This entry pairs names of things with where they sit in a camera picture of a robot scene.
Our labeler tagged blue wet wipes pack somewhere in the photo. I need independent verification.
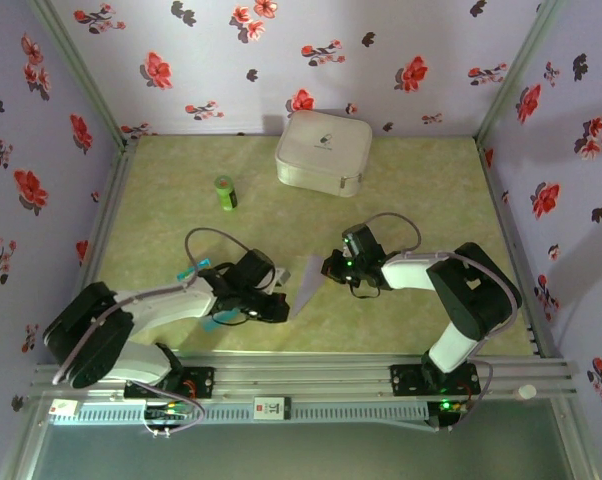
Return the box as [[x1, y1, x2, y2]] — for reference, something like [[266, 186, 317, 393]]
[[175, 257, 243, 334]]

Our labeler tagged white label card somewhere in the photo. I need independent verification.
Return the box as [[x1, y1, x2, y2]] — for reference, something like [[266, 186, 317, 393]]
[[253, 396, 292, 420]]

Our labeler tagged green bottle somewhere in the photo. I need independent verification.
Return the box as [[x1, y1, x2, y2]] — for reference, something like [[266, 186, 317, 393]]
[[213, 174, 240, 212]]

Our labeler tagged white zip case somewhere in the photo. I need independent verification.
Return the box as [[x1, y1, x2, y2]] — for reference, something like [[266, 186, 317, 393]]
[[274, 109, 374, 199]]

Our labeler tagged small white red tag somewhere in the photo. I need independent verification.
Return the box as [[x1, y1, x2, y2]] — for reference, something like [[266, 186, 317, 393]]
[[49, 398, 80, 419]]

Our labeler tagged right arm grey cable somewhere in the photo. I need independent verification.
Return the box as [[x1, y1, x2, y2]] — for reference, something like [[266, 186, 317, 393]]
[[365, 212, 520, 434]]

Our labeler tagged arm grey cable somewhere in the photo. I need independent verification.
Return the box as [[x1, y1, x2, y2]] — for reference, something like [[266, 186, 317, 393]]
[[52, 227, 255, 439], [365, 212, 520, 434]]

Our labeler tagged long aluminium frame rail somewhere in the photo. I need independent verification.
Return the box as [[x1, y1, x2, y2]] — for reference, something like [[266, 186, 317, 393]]
[[30, 352, 580, 401]]

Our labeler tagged left arm grey cable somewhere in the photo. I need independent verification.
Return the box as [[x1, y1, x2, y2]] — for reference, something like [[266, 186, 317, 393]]
[[52, 227, 255, 439]]

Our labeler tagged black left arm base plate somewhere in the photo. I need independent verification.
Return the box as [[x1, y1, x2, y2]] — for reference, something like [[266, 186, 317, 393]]
[[124, 367, 216, 400]]

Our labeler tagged grey slotted cable duct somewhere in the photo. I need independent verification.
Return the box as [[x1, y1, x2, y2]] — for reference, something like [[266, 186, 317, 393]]
[[48, 399, 430, 426]]

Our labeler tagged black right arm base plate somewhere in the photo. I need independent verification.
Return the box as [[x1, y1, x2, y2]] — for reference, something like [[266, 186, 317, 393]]
[[389, 364, 481, 396]]

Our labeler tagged aluminium table edge rail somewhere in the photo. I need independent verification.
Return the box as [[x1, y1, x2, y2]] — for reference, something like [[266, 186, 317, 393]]
[[54, 138, 141, 362], [474, 137, 558, 359]]

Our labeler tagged aluminium corner post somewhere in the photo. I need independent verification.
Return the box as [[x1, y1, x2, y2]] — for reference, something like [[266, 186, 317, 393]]
[[29, 0, 135, 151], [474, 0, 568, 146]]

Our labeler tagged aluminium frame leg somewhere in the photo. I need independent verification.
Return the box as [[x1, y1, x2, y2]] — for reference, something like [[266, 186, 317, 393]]
[[548, 397, 600, 480], [0, 397, 50, 480]]

